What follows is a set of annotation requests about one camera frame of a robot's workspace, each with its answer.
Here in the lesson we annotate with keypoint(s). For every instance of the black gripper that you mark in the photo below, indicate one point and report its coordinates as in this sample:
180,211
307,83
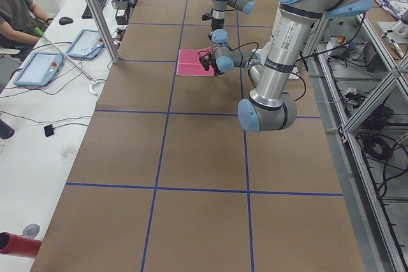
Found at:
217,23
217,70

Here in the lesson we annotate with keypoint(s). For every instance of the pink towel with grey edge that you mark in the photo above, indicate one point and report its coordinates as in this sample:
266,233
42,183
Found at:
188,63

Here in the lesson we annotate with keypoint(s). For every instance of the black power adapter box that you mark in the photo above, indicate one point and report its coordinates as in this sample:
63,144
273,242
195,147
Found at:
122,13

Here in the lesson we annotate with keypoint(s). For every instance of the far blue teach pendant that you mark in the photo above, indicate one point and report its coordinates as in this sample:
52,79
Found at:
87,45

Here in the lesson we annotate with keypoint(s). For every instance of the blue teach pendant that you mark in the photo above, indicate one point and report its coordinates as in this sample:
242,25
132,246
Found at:
39,70
87,45

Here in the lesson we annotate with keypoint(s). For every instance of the black computer mouse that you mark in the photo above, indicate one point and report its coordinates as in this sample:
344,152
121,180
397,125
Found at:
65,20

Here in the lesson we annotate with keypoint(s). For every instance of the near blue teach pendant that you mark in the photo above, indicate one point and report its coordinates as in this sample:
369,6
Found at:
39,70

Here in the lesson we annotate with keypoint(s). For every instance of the small black square device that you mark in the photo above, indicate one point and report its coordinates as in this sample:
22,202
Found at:
49,130

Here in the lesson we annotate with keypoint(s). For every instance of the seated person in grey shirt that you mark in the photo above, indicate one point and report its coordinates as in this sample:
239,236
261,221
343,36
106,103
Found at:
19,18

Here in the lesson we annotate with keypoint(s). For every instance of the red cylinder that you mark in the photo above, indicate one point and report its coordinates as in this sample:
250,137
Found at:
20,246

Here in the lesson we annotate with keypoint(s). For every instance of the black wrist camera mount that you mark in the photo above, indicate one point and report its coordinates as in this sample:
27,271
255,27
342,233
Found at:
205,59
206,16

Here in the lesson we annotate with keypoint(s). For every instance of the aluminium frame post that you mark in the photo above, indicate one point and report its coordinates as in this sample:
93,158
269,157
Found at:
103,29

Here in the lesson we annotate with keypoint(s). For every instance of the aluminium frame rail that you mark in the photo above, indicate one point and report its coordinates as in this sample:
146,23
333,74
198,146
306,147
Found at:
359,75

